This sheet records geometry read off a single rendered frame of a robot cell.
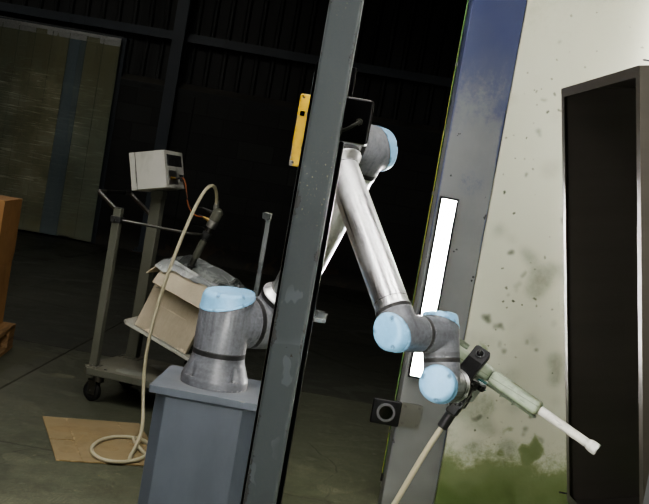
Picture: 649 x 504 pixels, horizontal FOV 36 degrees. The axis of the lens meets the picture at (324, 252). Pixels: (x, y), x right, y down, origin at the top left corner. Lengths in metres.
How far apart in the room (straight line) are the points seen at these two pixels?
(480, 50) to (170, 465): 1.71
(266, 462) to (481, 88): 2.15
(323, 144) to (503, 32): 2.06
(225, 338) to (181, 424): 0.26
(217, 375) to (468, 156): 1.22
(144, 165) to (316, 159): 3.67
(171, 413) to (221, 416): 0.14
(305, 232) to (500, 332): 2.06
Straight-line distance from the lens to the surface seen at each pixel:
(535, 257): 3.50
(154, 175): 5.13
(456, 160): 3.46
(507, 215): 3.48
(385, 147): 2.68
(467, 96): 3.48
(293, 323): 1.53
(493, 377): 2.73
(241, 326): 2.79
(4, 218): 5.65
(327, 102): 1.52
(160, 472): 2.82
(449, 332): 2.43
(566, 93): 2.93
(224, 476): 2.79
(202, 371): 2.79
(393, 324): 2.32
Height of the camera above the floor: 1.25
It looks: 4 degrees down
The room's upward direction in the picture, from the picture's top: 10 degrees clockwise
